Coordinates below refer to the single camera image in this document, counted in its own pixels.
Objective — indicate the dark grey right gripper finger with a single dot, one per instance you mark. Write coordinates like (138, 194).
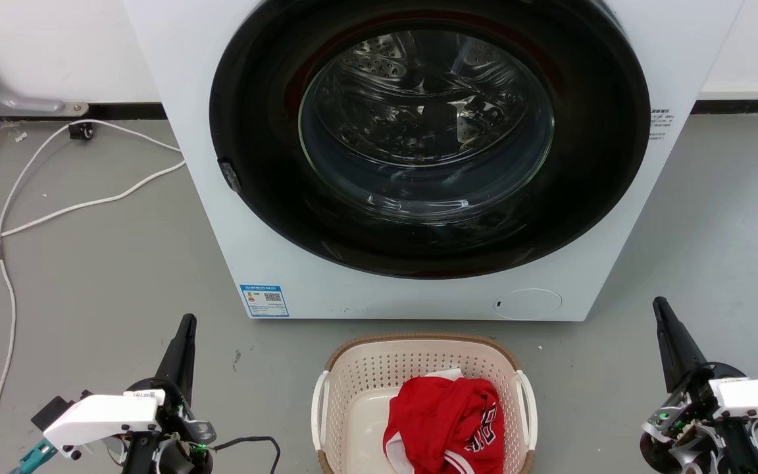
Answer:
(678, 349)

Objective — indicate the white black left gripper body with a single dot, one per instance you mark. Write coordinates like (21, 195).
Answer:
(102, 418)

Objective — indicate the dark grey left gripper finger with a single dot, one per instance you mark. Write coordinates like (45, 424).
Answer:
(179, 362)

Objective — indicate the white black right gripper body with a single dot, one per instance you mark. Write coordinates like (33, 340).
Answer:
(714, 401)

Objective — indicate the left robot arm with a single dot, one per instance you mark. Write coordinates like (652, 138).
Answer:
(139, 457)

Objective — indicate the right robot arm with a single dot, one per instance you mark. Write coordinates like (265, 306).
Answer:
(747, 451)

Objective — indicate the cream perforated laundry basket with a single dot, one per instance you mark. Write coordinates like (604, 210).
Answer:
(359, 375)

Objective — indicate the blue energy label sticker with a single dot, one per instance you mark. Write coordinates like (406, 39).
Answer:
(264, 301)

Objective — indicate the white front-load washing machine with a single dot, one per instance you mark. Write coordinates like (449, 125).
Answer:
(274, 263)

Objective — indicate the round white filter cover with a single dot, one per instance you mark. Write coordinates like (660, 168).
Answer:
(528, 304)

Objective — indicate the small printed text label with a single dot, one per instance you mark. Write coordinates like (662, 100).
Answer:
(660, 125)

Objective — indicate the white cloth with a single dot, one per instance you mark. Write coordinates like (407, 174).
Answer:
(448, 374)

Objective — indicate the round black washer door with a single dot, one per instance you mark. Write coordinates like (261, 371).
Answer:
(254, 131)

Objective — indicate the red sports jersey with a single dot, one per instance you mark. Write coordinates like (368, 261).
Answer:
(445, 421)

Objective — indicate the black baseboard strip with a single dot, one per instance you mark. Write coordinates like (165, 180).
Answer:
(122, 110)
(747, 106)

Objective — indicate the steel washer drum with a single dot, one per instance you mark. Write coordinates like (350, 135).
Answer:
(379, 59)

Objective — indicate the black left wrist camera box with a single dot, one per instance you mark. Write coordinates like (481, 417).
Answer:
(50, 412)

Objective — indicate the small black wall clip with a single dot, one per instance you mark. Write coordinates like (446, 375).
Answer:
(80, 131)

